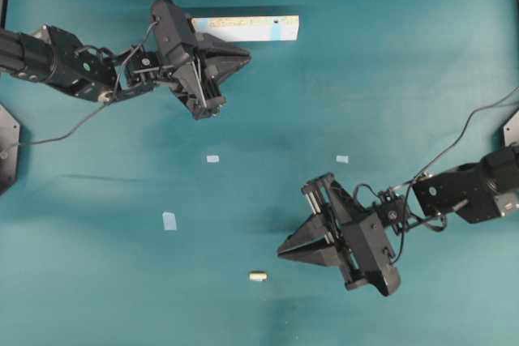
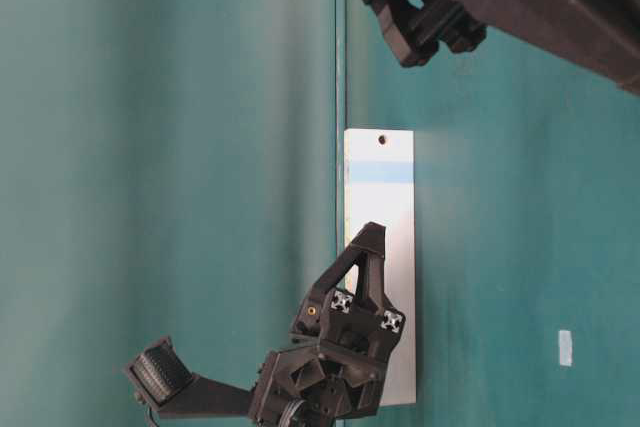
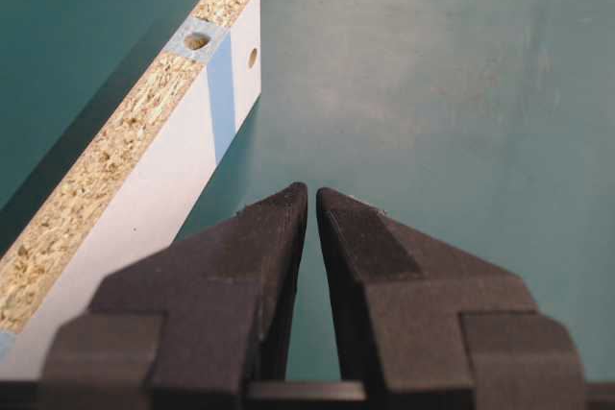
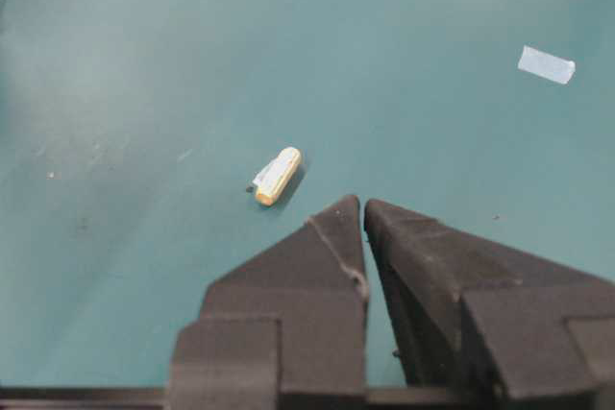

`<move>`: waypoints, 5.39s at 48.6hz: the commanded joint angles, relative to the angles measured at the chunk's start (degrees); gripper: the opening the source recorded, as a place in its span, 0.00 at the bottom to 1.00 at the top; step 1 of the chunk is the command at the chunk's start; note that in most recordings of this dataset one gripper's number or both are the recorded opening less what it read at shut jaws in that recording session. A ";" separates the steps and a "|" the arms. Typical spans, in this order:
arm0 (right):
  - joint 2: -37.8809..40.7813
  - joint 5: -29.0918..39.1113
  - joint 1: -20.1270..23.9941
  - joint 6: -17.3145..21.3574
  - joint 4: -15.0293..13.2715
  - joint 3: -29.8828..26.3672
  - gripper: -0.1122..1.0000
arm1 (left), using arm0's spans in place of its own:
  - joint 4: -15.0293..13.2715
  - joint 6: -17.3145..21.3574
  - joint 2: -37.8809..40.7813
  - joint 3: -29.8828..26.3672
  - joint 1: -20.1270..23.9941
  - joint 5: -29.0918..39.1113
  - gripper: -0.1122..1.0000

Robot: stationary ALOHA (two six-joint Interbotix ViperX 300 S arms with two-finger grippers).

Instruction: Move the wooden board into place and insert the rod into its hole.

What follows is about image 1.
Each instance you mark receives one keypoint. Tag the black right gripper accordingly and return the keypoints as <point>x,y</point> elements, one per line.
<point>319,240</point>

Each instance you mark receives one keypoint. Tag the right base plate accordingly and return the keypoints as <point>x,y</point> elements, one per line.
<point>511,130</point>

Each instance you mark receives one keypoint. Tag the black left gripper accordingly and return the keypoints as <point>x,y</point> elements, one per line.
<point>196,84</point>

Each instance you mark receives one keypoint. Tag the blue tape marker lower-left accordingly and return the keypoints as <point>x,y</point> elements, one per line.
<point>169,221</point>

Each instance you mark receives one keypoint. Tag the wooden particle board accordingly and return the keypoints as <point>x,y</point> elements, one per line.
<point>249,28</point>

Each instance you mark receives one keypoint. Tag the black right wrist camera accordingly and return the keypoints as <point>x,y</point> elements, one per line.
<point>368,243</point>

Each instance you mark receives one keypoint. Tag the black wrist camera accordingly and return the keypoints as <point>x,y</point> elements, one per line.
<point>174,37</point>
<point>368,243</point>

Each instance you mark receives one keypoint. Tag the blue tape marker left-centre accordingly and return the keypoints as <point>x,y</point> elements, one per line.
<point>212,159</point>

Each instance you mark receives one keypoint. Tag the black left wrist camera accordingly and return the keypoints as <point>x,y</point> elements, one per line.
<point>174,37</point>

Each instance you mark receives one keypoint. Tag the short wooden rod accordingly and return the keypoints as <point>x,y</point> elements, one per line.
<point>258,276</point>

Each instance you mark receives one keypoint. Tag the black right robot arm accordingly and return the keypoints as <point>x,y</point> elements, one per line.
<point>477,192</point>

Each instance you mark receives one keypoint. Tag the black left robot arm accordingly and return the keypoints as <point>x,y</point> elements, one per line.
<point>60,60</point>

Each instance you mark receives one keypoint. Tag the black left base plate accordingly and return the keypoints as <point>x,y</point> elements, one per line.
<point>9,138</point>

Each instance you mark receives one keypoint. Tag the blue tape marker right-centre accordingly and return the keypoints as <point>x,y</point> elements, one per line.
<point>342,159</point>

